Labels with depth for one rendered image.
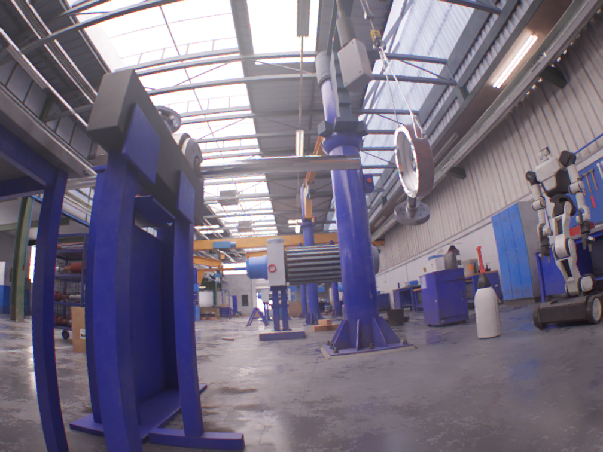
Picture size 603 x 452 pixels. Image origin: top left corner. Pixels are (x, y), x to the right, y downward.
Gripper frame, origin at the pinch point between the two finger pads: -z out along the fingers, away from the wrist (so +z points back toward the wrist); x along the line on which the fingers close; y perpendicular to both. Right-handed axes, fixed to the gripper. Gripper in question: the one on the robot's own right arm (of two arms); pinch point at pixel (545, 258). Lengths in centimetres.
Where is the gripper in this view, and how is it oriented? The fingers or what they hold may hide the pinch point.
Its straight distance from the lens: 293.1
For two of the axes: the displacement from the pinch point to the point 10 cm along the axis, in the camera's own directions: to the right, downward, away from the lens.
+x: -9.7, -1.8, -1.6
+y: 2.0, -2.7, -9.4
